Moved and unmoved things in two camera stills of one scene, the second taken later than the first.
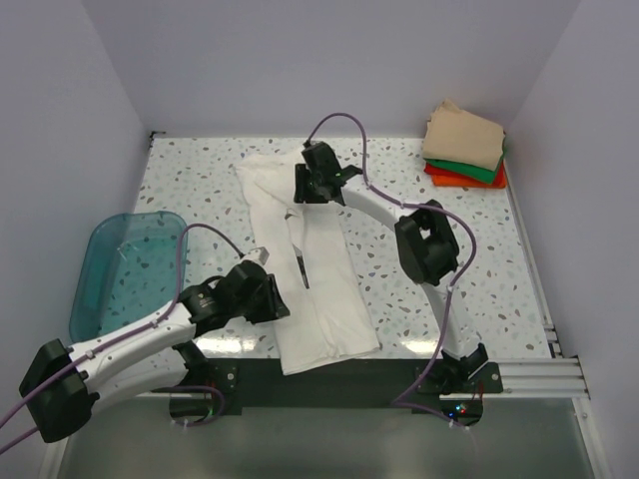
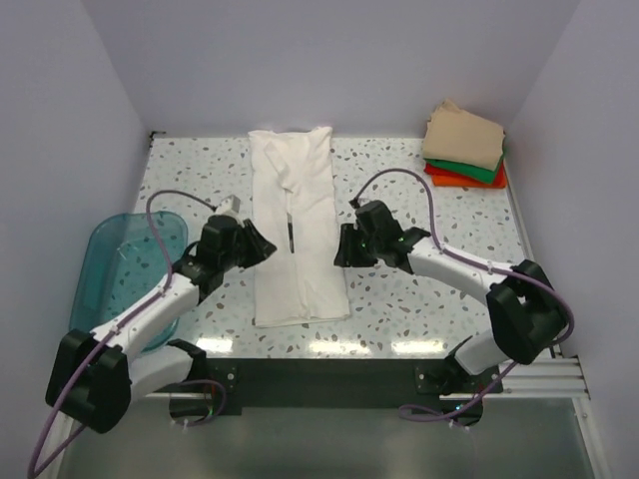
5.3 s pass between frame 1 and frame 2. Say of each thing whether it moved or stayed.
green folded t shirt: stayed
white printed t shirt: moved
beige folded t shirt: stayed
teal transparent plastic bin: stayed
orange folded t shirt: stayed
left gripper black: moved
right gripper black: moved
